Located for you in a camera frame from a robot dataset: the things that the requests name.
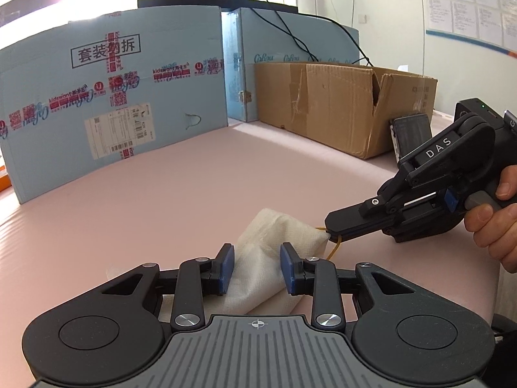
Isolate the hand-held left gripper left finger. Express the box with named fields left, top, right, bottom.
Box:
left=101, top=243, right=236, bottom=330

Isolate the large light blue cardboard box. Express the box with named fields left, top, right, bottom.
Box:
left=0, top=6, right=229, bottom=205

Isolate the person's right hand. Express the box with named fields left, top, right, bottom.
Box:
left=464, top=167, right=517, bottom=273

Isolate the white cloth towel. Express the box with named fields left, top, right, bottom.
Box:
left=107, top=207, right=329, bottom=316

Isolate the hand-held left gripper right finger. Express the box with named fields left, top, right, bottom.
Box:
left=280, top=242, right=417, bottom=328

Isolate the open brown cardboard box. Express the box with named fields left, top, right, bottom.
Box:
left=254, top=61, right=439, bottom=159

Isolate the narrow light blue cardboard box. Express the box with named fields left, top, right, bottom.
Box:
left=221, top=7, right=361, bottom=123

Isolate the black hanging cable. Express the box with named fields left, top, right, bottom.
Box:
left=250, top=0, right=374, bottom=67

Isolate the wall poster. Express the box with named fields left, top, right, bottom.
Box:
left=420, top=0, right=517, bottom=55

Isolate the yellow rubber band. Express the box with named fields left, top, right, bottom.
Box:
left=315, top=226, right=344, bottom=261

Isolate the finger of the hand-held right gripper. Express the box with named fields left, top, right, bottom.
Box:
left=325, top=170, right=445, bottom=237

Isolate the black smartphone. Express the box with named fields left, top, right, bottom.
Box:
left=388, top=113, right=433, bottom=166

